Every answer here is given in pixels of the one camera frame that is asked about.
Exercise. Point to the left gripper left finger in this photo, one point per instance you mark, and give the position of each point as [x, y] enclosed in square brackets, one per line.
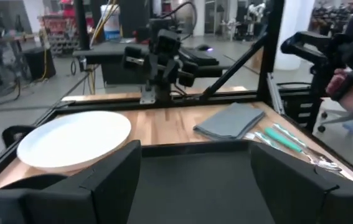
[54, 205]

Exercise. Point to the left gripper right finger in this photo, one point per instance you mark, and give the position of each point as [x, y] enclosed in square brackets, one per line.
[307, 199]

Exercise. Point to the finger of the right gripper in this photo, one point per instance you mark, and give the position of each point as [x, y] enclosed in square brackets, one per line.
[153, 68]
[171, 71]

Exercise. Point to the white round plate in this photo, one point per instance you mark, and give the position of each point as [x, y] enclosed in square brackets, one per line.
[73, 140]

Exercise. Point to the grey napkin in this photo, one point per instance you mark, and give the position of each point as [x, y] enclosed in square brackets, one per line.
[229, 121]

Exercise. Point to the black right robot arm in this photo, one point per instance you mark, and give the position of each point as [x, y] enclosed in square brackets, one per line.
[165, 91]

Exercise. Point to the grey desk platform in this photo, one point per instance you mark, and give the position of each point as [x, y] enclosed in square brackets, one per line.
[107, 51]

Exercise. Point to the backlit keyboard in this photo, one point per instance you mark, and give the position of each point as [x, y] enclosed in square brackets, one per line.
[199, 59]

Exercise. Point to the black computer mouse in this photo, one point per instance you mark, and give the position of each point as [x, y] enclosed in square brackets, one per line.
[205, 47]

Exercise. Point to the white bucket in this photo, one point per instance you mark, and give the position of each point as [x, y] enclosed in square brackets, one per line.
[111, 21]

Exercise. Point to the black round pole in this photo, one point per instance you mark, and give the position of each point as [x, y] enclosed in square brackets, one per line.
[82, 25]

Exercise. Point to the red storage rack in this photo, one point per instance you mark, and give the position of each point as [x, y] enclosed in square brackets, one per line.
[58, 25]

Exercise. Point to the office chair with white base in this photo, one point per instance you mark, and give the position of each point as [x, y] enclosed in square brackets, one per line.
[335, 119]

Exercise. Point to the black box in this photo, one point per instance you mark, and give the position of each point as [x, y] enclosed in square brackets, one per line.
[39, 63]

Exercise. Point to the white pillar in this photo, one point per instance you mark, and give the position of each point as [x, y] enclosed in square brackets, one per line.
[297, 31]

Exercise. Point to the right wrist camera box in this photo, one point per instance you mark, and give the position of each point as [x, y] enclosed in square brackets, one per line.
[168, 42]

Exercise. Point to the black aluminium rig frame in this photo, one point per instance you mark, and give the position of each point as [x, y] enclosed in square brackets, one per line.
[107, 104]

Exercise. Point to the black frame foot bracket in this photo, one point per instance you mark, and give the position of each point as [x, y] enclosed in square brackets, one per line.
[16, 135]

